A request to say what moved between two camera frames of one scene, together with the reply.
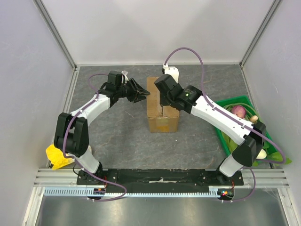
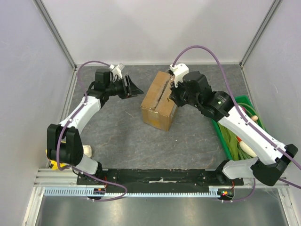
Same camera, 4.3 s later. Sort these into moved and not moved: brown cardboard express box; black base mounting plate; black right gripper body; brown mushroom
Moved: brown cardboard express box; black right gripper body
Not moved: brown mushroom; black base mounting plate
